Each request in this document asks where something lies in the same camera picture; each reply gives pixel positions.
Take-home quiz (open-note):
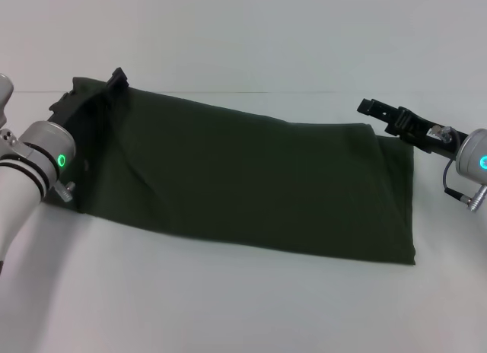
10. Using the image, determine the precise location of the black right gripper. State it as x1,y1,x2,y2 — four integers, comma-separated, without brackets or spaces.
356,97,469,159

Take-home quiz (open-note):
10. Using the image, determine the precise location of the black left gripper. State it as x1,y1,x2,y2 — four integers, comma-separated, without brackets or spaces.
48,66,129,135

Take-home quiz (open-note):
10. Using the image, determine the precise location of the dark green t-shirt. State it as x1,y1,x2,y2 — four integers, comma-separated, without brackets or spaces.
47,75,418,269

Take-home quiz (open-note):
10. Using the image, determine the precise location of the clear right wrist plug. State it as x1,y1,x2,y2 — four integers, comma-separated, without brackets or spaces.
428,126,454,142

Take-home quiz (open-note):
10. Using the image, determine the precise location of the blue right wrist cable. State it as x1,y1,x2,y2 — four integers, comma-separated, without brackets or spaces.
441,138,473,196

